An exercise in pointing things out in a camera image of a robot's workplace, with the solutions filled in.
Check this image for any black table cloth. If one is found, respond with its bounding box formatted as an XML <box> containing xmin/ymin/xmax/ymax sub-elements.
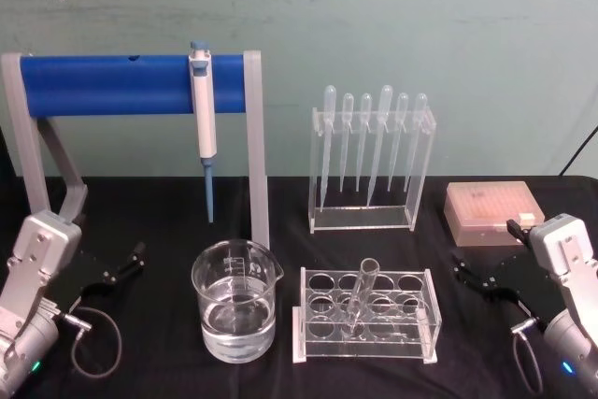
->
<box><xmin>0</xmin><ymin>123</ymin><xmax>598</xmax><ymax>399</ymax></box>

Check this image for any blue and grey pipette stand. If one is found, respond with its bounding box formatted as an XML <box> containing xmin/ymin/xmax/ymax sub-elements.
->
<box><xmin>0</xmin><ymin>49</ymin><xmax>271</xmax><ymax>245</ymax></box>

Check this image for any black background cable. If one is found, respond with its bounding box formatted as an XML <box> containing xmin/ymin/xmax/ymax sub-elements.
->
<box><xmin>560</xmin><ymin>119</ymin><xmax>598</xmax><ymax>178</ymax></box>

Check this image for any clear acrylic test tube rack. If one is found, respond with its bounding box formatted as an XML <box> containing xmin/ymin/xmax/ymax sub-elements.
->
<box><xmin>292</xmin><ymin>266</ymin><xmax>443</xmax><ymax>365</ymax></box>

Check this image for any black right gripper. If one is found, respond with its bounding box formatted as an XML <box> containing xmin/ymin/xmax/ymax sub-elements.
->
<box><xmin>449</xmin><ymin>249</ymin><xmax>555</xmax><ymax>319</ymax></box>

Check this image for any thin dark gripper cable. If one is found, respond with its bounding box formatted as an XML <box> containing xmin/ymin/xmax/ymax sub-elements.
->
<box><xmin>510</xmin><ymin>316</ymin><xmax>547</xmax><ymax>379</ymax></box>
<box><xmin>68</xmin><ymin>306</ymin><xmax>124</xmax><ymax>375</ymax></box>

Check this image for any clear water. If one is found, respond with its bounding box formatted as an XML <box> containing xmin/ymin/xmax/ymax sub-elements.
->
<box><xmin>201</xmin><ymin>292</ymin><xmax>275</xmax><ymax>363</ymax></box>

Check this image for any clear glass beaker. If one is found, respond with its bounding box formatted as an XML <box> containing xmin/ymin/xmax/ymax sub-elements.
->
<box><xmin>191</xmin><ymin>238</ymin><xmax>285</xmax><ymax>364</ymax></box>

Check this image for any clear glass test tube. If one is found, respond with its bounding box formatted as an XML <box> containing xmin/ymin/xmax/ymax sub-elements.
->
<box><xmin>340</xmin><ymin>257</ymin><xmax>378</xmax><ymax>340</ymax></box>

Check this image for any white and blue pipette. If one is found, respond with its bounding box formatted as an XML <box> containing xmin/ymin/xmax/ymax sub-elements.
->
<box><xmin>188</xmin><ymin>39</ymin><xmax>220</xmax><ymax>224</ymax></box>

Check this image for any clear acrylic dropper rack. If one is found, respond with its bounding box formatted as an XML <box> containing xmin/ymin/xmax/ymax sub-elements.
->
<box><xmin>308</xmin><ymin>106</ymin><xmax>438</xmax><ymax>235</ymax></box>

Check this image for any thin dark right gripper cable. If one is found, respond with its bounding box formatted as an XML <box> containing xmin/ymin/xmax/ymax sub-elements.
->
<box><xmin>510</xmin><ymin>316</ymin><xmax>547</xmax><ymax>379</ymax></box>

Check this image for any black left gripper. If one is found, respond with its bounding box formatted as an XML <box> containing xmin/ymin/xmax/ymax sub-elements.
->
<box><xmin>50</xmin><ymin>240</ymin><xmax>148</xmax><ymax>317</ymax></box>

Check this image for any short clear plastic dropper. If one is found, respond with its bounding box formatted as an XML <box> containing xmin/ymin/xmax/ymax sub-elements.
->
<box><xmin>337</xmin><ymin>92</ymin><xmax>356</xmax><ymax>194</ymax></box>
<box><xmin>402</xmin><ymin>92</ymin><xmax>429</xmax><ymax>197</ymax></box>
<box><xmin>355</xmin><ymin>92</ymin><xmax>374</xmax><ymax>194</ymax></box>
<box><xmin>388</xmin><ymin>92</ymin><xmax>410</xmax><ymax>192</ymax></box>

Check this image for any translucent pipette tip box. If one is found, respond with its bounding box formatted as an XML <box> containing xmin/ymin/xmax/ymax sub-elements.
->
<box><xmin>443</xmin><ymin>179</ymin><xmax>547</xmax><ymax>249</ymax></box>

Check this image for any thin dark left gripper cable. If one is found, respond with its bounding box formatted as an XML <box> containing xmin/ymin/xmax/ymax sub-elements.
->
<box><xmin>68</xmin><ymin>306</ymin><xmax>124</xmax><ymax>375</ymax></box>

